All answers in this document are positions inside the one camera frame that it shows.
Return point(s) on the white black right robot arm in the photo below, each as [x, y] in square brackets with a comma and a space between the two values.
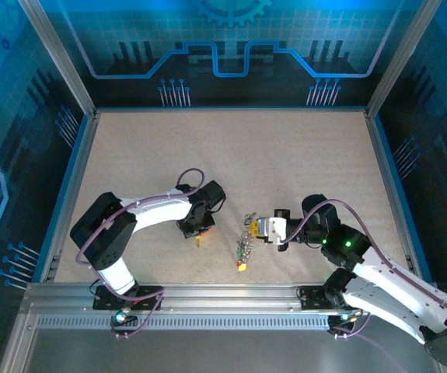
[394, 295]

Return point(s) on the grey metal sheet panel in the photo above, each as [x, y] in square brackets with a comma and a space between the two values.
[227, 353]

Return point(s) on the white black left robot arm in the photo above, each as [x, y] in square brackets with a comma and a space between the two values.
[157, 211]

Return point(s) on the thin aluminium cross rail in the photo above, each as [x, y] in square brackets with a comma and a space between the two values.
[231, 110]

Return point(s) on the aluminium mounting rail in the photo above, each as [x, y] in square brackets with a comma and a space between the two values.
[227, 297]

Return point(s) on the grey keyring with small rings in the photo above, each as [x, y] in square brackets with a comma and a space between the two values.
[248, 248]

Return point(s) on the aluminium side rail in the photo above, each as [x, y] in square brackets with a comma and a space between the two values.
[386, 171]
[78, 171]

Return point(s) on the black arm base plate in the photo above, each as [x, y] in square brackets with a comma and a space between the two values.
[106, 301]
[309, 299]

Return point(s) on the aluminium frame post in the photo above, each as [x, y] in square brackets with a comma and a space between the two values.
[402, 58]
[58, 58]

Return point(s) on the yellow key tag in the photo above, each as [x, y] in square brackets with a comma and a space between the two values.
[242, 267]

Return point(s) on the LED connector board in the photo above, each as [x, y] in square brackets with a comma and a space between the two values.
[343, 318]
[120, 318]

